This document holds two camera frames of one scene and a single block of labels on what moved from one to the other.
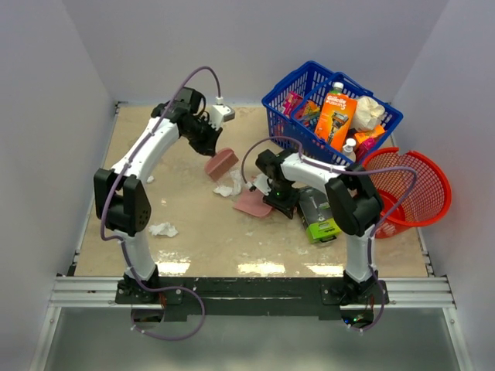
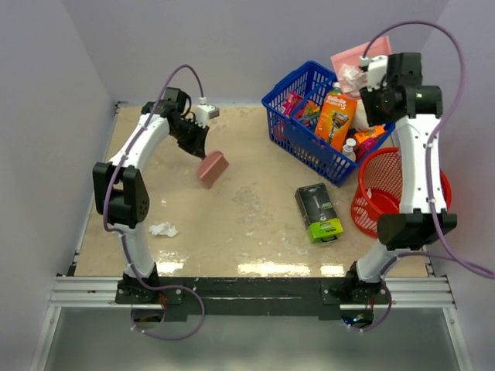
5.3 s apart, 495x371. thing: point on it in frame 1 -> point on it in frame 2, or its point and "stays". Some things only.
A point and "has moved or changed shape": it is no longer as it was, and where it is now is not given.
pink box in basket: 292,105 stays
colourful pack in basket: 312,112 stays
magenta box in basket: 363,148 stays
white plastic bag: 367,115 stays
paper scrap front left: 164,229 stays
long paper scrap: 236,188 -> 352,79
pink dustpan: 252,202 -> 380,47
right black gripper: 288,205 -> 374,118
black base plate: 245,299 stays
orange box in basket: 362,136 stays
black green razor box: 316,215 stays
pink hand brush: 220,163 has moved or changed shape
